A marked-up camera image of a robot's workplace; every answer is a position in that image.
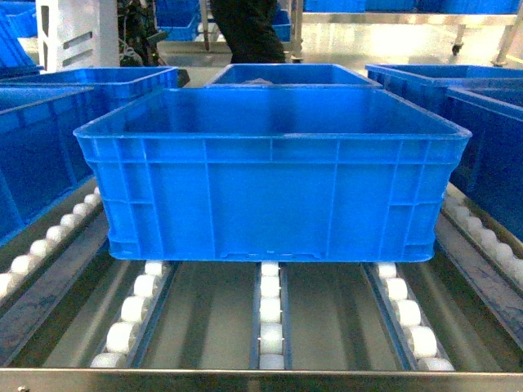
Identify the steel roller shelf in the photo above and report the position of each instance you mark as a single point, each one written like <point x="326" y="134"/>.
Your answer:
<point x="75" y="319"/>

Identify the blue crate of shelf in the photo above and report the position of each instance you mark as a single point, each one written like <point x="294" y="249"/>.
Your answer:
<point x="490" y="172"/>
<point x="41" y="159"/>

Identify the blue crate far right rear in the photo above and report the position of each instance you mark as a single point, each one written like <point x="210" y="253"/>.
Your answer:
<point x="426" y="85"/>

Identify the blue crate far left rear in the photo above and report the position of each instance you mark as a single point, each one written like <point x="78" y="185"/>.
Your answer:
<point x="115" y="86"/>

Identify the blue plastic crate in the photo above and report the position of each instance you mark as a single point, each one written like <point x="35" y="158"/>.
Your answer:
<point x="297" y="174"/>

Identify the white plastic pallet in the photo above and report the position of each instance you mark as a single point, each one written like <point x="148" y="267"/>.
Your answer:
<point x="77" y="34"/>

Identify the blue crate right of shelf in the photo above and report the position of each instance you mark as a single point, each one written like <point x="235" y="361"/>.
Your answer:
<point x="490" y="172"/>

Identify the person in dark clothes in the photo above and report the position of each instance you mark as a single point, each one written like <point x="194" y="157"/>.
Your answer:
<point x="247" y="26"/>

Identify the steel rack in background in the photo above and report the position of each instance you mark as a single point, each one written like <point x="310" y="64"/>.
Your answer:
<point x="511" y="22"/>

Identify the blue crate behind centre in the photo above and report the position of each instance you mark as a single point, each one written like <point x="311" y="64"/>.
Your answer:
<point x="289" y="75"/>

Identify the blue crate left of shelf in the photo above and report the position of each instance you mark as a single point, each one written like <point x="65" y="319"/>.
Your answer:
<point x="41" y="159"/>

